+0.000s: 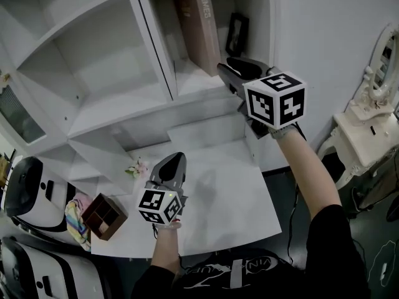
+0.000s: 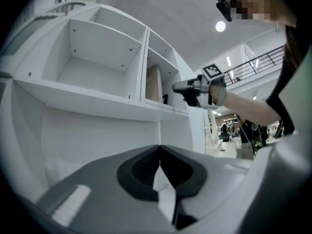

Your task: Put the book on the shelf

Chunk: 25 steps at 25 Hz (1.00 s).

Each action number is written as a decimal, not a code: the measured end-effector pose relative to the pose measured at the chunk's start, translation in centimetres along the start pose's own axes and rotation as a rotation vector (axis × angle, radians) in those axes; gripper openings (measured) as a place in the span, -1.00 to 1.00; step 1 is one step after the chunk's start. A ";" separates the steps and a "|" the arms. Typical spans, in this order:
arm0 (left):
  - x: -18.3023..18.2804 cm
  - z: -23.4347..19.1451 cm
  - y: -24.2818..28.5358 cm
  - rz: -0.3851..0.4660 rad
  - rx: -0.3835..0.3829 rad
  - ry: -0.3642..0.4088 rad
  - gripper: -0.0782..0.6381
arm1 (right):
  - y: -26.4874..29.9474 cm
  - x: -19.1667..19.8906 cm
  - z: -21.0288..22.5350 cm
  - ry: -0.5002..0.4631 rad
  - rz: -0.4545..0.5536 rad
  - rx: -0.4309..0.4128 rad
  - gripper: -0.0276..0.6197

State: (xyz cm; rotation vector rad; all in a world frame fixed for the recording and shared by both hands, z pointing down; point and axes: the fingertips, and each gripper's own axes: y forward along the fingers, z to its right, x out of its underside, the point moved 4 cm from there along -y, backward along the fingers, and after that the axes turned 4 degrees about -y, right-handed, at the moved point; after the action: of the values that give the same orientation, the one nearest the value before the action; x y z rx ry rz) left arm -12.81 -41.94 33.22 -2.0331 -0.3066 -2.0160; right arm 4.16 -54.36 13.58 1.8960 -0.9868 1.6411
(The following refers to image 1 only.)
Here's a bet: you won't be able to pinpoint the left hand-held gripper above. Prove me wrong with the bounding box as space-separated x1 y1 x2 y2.
136 151 190 226

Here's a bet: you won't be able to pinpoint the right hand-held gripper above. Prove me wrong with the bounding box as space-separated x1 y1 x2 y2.
216 55 307 138

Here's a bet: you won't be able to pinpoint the brown hardcover book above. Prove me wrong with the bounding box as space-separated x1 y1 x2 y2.
170 0 223 78

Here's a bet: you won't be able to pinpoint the person's right forearm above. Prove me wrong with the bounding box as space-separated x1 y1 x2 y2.
273 123 343 221

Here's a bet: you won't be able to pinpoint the person's left forearm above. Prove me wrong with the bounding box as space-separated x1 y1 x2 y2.
150 225 182 270

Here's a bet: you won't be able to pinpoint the pink artificial flowers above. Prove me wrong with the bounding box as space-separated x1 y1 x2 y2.
125 156 150 179

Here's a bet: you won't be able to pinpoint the white shelf unit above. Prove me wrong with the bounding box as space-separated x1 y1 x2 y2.
0 0 283 260

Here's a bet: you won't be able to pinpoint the brown wooden organizer box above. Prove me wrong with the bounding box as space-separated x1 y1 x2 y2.
81 192 129 242

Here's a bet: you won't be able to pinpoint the pastel striped towel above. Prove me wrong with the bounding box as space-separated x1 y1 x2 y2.
64 192 94 252

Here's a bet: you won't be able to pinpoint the white vanity table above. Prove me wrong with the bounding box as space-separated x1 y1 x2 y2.
317 100 399 191

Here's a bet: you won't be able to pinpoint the white oval vanity mirror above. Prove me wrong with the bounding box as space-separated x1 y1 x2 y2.
362 23 399 102

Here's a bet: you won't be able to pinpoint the white glass cabinet door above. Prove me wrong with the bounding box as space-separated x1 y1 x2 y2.
0 70 48 146

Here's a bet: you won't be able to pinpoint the person's black shirt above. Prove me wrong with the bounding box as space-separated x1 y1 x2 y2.
130 203 372 299

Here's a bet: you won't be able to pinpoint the black picture frame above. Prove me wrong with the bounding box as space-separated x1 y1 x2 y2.
224 11 251 59

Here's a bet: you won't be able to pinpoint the white beaded bracelet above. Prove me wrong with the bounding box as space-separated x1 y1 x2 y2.
156 221 183 230

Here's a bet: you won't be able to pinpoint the grey wrist strap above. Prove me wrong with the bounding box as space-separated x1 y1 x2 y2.
269 124 302 140

